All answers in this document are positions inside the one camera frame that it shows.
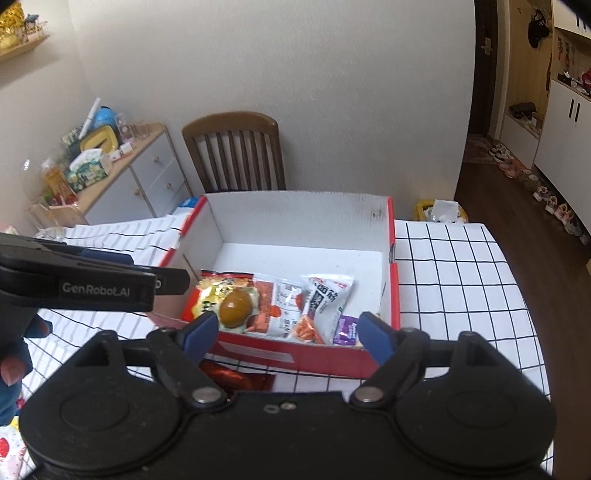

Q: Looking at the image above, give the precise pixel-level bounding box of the white rolled tube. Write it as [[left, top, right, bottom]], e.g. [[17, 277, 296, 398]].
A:
[[78, 98, 102, 139]]

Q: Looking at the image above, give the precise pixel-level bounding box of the person's left hand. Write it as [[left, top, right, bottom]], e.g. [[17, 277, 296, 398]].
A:
[[0, 314, 51, 428]]

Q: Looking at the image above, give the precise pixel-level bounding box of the red cardboard box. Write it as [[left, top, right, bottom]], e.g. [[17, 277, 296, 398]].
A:
[[148, 193, 402, 380]]

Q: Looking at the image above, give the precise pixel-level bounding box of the black hanging bag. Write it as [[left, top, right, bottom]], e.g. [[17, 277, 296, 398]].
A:
[[527, 8, 554, 48]]

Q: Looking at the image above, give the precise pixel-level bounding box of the white sideboard with wooden top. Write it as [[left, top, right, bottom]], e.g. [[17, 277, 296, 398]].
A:
[[46, 122, 195, 227]]

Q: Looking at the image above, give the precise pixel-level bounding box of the colourful balloon print cloth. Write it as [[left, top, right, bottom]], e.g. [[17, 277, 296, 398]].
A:
[[0, 397, 38, 480]]

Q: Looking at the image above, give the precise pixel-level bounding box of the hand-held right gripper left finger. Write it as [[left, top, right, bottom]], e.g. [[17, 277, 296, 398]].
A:
[[60, 311, 227, 407]]

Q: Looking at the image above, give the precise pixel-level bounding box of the dark wooden door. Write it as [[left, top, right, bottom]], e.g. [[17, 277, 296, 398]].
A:
[[471, 0, 509, 137]]

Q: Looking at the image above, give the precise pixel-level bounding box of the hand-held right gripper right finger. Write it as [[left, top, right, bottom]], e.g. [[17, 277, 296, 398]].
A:
[[351, 311, 527, 407]]

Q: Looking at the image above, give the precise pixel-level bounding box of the row of shoes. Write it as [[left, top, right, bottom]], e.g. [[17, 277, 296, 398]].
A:
[[489, 143, 591, 245]]

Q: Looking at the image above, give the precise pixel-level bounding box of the red yellow snack packet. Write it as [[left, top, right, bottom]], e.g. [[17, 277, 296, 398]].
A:
[[188, 270, 256, 324]]

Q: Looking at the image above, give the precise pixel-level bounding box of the wooden wall shelf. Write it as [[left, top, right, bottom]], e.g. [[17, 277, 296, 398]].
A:
[[0, 28, 51, 63]]

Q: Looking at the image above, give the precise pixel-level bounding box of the white grey snack packet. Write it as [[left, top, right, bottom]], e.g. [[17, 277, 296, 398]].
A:
[[286, 274, 355, 346]]

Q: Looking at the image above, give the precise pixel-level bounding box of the white orange sausage packet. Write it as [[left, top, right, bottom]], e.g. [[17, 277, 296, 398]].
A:
[[249, 274, 308, 340]]

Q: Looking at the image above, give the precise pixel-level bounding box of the shiny brown snack packet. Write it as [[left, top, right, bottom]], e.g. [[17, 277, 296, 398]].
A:
[[198, 360, 278, 393]]

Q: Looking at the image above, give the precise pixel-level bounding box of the brown wooden chair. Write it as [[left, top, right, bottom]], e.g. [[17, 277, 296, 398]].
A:
[[181, 111, 287, 195]]

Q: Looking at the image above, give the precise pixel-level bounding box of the white wall cabinet unit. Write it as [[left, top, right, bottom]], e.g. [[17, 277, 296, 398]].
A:
[[501, 0, 591, 273]]

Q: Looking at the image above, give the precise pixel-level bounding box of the yellow trash bag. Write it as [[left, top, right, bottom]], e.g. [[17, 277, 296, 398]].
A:
[[414, 198, 468, 224]]

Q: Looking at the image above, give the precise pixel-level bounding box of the green tissue pack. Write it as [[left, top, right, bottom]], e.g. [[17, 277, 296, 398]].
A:
[[65, 148, 112, 192]]

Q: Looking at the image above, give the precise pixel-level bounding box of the yellow blue storage box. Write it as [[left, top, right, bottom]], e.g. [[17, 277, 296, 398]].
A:
[[78, 106, 122, 155]]

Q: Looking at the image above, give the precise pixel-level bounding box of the brown egg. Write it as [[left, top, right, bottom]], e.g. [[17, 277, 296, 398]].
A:
[[217, 288, 259, 330]]

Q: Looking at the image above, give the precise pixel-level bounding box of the gold ornament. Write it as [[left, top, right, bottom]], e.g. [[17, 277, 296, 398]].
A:
[[0, 2, 26, 49]]

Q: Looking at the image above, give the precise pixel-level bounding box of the small purple packet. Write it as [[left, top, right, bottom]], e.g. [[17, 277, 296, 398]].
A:
[[332, 315, 361, 347]]

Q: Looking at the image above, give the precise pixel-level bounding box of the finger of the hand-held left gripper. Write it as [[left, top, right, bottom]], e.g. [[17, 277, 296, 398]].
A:
[[32, 237, 136, 267], [154, 268, 191, 296]]

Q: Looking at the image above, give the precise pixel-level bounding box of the orange drink bottle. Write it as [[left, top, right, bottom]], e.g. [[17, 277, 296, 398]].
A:
[[41, 159, 77, 204]]

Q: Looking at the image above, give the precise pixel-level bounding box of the black white checkered tablecloth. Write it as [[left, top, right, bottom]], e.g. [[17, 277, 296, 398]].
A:
[[21, 217, 552, 462]]

